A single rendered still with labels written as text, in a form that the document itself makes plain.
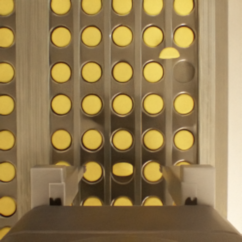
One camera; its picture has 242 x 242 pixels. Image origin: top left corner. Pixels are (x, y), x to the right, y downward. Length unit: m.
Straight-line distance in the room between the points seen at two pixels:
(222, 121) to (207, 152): 0.02
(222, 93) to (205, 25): 0.04
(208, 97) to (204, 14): 0.05
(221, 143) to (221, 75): 0.04
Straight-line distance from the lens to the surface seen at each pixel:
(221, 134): 0.19
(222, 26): 0.20
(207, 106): 0.18
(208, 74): 0.18
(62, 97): 0.19
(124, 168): 0.18
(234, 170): 0.36
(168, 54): 0.18
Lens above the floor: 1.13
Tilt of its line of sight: 88 degrees down
